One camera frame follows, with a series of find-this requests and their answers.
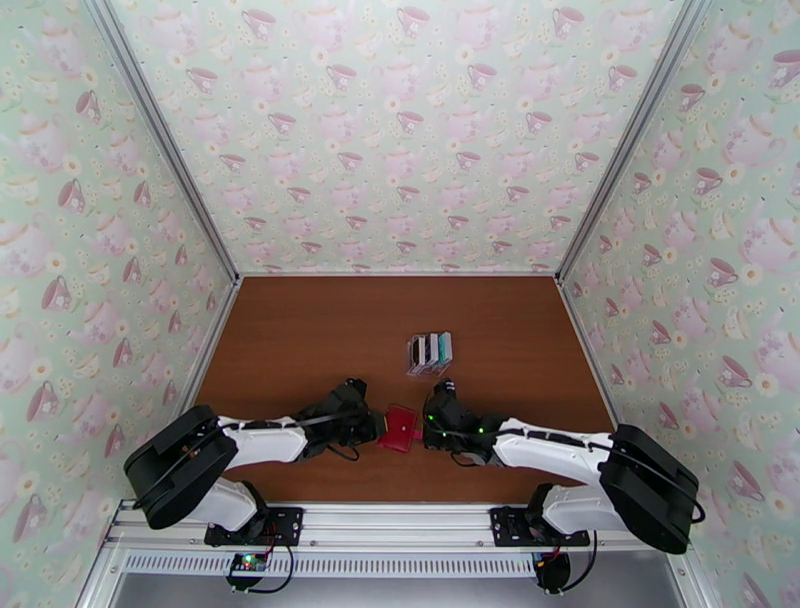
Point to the red leather card holder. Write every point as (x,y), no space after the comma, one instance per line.
(397,431)

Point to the clear acrylic card stand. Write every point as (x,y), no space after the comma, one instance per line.
(425,373)

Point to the teal credit card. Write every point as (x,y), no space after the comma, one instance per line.
(445,347)

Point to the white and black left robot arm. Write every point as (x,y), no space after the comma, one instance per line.
(262,440)

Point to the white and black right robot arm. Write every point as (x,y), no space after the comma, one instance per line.
(550,447)

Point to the circuit board with green light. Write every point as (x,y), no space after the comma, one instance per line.
(247,561)

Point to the aluminium mounting rail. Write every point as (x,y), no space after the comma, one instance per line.
(400,519)

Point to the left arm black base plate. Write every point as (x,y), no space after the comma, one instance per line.
(287,522)

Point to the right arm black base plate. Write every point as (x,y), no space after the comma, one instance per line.
(506,525)

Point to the aluminium table back rail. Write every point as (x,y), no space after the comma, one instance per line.
(400,274)

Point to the aluminium table side rail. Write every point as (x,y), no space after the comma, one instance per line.
(215,334)
(581,331)

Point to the black round electronics mount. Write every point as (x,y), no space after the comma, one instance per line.
(553,572)

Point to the aluminium frame leg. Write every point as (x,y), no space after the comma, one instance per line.
(694,575)
(100,575)

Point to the aluminium frame post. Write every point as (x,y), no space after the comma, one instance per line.
(162,131)
(630,137)

